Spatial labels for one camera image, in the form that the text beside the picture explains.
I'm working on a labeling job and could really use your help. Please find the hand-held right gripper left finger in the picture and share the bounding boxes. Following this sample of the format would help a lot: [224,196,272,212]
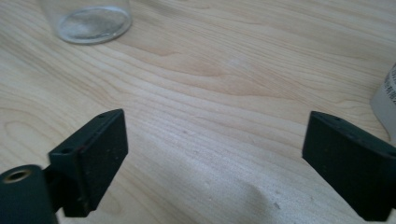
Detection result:
[48,108,129,218]

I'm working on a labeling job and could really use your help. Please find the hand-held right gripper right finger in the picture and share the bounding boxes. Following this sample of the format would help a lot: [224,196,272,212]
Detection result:
[302,110,396,222]

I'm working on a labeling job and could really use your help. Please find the white bottle with blue cap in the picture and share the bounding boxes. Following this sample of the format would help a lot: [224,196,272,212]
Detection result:
[369,63,396,143]

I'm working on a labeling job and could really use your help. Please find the clear glass jar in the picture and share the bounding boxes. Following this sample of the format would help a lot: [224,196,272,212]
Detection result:
[38,0,134,45]

